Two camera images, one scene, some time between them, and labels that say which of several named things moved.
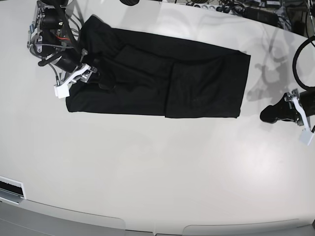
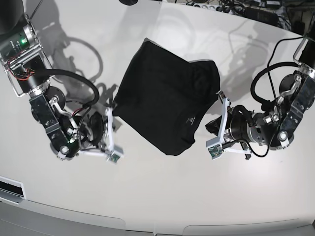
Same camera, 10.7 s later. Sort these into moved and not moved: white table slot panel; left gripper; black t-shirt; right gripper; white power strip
Moved: right gripper; left gripper; black t-shirt
Not moved: white power strip; white table slot panel
